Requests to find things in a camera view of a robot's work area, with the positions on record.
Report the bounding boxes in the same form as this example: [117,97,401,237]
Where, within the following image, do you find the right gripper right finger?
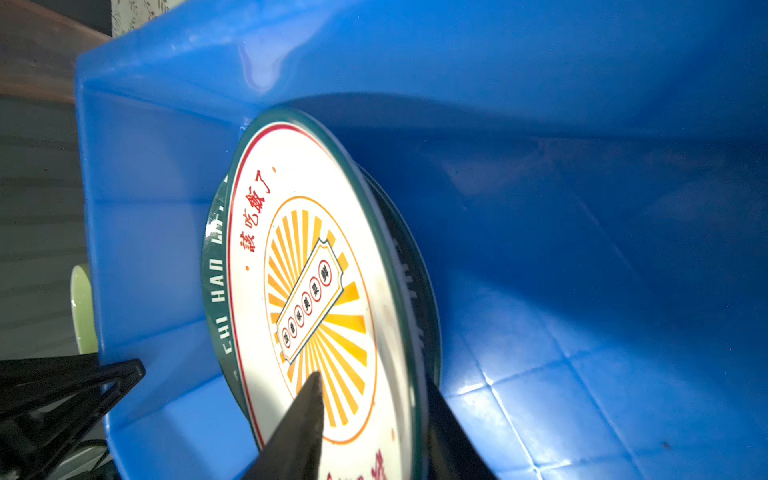
[425,376,497,480]

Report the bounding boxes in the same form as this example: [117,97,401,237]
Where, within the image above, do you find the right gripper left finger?
[243,372,324,480]

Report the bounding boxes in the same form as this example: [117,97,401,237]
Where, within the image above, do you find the blue plastic bin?
[76,1,767,479]

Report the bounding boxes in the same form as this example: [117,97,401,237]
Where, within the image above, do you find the orange sunburst plate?
[224,107,428,479]

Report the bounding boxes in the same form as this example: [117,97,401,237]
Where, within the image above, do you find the green rim lettered plate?
[201,171,442,413]

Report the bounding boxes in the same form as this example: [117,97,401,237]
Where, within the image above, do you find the green bowl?
[70,264,99,354]

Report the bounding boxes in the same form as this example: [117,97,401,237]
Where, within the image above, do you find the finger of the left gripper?
[1,353,145,479]

